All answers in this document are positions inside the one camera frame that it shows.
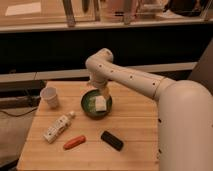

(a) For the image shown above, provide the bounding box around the white plastic bottle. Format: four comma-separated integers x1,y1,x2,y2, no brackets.
43,111,75,143

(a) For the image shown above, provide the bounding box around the white paper cup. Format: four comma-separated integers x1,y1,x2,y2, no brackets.
40,87,59,109

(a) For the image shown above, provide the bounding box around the green ceramic bowl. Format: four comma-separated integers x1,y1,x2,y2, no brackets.
81,89,112,120

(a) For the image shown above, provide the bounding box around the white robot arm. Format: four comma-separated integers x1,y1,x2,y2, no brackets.
85,48,213,171

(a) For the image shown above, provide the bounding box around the black cable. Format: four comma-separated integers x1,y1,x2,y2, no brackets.
0,107,38,118

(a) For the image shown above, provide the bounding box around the orange carrot toy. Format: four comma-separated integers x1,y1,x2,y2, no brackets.
63,135,86,150

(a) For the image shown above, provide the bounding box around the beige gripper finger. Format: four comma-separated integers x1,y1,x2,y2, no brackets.
100,87,110,100
86,80,94,88

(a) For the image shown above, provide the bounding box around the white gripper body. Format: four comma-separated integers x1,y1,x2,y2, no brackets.
89,72,108,89

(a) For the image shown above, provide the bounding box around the black rectangular block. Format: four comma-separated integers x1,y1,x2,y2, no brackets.
101,131,124,151

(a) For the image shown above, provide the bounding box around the white sponge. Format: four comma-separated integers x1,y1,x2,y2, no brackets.
95,96,107,112

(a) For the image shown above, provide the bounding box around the wooden table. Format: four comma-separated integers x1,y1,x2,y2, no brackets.
17,81,158,171

